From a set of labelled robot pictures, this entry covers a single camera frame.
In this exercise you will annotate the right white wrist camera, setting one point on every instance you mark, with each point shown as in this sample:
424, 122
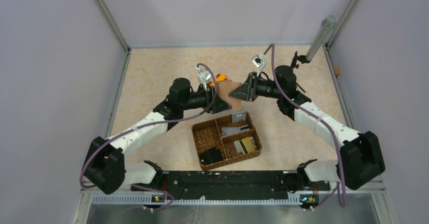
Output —
260, 62

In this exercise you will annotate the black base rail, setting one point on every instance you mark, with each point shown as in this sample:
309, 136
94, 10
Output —
228, 185

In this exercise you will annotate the grey card in basket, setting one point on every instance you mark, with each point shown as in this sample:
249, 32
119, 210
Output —
229, 131

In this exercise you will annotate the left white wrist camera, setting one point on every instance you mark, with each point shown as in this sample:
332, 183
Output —
204, 77

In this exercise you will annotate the small brown wall object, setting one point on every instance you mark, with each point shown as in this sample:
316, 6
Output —
336, 71

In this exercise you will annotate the brown woven divided basket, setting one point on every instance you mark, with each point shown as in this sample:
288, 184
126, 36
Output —
207, 134

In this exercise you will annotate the brown leather card holder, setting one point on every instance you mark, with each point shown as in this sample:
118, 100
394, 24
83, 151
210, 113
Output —
224, 88

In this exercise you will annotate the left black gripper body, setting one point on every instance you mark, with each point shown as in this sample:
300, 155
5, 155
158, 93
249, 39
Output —
204, 98

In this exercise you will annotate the yellow toy brick car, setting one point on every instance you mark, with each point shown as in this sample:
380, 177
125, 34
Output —
219, 77

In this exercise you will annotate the grey metal pole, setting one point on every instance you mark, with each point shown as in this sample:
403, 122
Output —
327, 25

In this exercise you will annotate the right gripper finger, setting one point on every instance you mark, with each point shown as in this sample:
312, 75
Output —
242, 95
248, 85

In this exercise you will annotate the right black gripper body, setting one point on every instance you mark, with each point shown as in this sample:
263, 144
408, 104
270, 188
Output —
266, 88

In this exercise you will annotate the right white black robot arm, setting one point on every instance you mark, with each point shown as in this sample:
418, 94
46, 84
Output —
359, 157

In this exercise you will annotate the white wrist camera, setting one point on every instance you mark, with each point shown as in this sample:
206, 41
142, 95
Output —
260, 62
204, 77

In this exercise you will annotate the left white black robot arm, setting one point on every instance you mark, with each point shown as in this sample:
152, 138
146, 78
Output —
105, 166

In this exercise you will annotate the grey striped card beside gold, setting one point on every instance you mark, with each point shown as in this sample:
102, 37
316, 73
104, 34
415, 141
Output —
238, 147

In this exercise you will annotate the black box in basket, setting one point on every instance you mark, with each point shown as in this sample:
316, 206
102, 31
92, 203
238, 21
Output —
210, 156

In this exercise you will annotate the black mini tripod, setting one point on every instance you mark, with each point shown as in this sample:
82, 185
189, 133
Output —
298, 58

